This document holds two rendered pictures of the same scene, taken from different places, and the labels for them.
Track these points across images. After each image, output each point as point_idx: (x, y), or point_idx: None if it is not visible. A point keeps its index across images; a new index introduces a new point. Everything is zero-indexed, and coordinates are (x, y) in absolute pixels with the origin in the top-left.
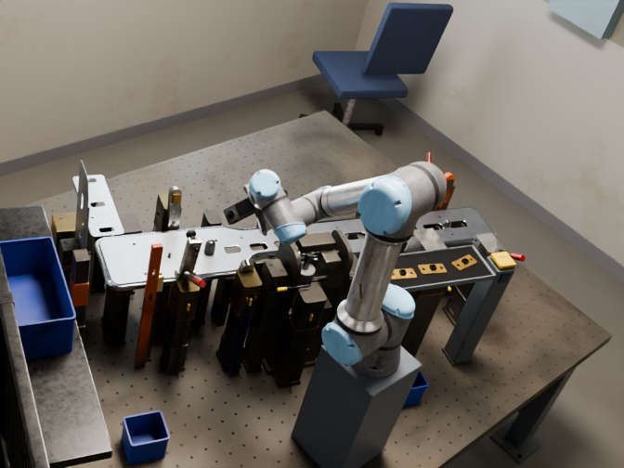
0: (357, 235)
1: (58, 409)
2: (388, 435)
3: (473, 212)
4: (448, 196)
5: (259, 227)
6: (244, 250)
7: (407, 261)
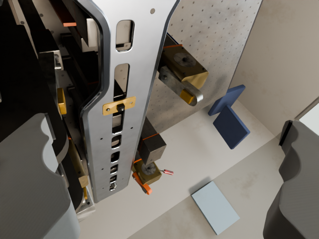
0: (118, 140)
1: None
2: None
3: (121, 188)
4: (137, 181)
5: (23, 154)
6: (122, 5)
7: None
